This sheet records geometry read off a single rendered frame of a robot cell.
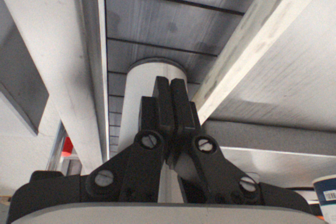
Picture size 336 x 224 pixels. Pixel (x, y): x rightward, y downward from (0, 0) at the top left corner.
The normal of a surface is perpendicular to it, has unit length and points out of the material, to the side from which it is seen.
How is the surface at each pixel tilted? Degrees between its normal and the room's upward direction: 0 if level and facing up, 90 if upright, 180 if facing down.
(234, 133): 90
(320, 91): 0
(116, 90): 0
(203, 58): 0
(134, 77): 90
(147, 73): 90
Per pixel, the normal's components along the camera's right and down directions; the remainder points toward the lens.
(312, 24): 0.00, 0.86
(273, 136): 0.22, -0.50
